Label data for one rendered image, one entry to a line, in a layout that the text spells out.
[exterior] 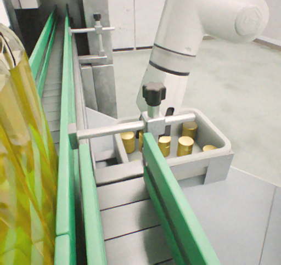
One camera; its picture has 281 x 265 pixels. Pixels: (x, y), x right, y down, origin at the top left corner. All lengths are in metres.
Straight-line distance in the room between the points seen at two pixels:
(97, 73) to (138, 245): 0.97
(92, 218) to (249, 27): 0.32
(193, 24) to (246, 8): 0.07
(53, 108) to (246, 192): 0.45
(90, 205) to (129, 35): 3.87
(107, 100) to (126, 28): 2.85
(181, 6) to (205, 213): 0.35
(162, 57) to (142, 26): 3.68
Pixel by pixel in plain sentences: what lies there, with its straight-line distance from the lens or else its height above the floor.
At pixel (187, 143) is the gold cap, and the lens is 0.49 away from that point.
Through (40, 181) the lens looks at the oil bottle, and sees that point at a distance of 0.19.
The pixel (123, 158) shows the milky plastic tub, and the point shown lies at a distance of 0.40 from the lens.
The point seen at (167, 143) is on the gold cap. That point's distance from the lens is 0.48.
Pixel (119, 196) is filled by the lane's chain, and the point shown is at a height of 0.88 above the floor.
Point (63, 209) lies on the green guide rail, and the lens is 0.19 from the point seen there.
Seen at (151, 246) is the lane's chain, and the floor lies 0.88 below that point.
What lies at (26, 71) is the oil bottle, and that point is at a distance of 0.20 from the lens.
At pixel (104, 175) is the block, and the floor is 0.88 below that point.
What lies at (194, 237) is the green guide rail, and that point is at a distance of 0.18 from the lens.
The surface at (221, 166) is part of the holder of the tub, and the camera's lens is 0.48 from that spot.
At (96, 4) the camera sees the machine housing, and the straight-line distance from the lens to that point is 1.08.
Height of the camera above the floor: 1.12
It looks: 35 degrees down
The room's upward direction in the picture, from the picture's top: straight up
